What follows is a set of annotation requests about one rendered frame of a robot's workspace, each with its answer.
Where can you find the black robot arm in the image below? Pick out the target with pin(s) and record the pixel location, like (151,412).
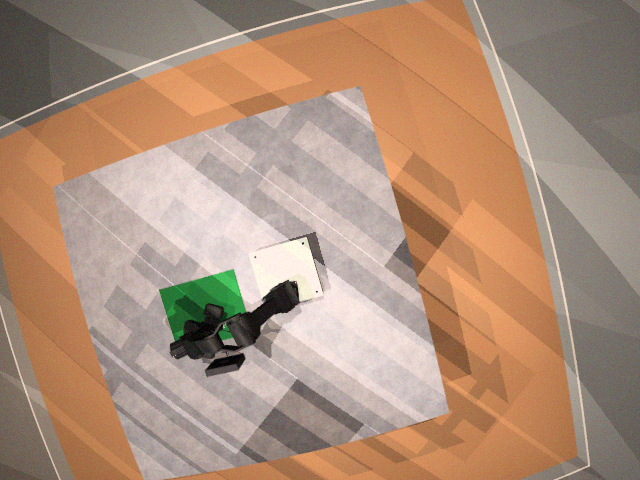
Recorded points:
(244,328)

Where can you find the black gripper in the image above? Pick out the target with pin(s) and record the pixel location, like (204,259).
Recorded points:
(213,315)

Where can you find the green flat board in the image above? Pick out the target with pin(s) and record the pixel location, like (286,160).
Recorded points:
(187,301)

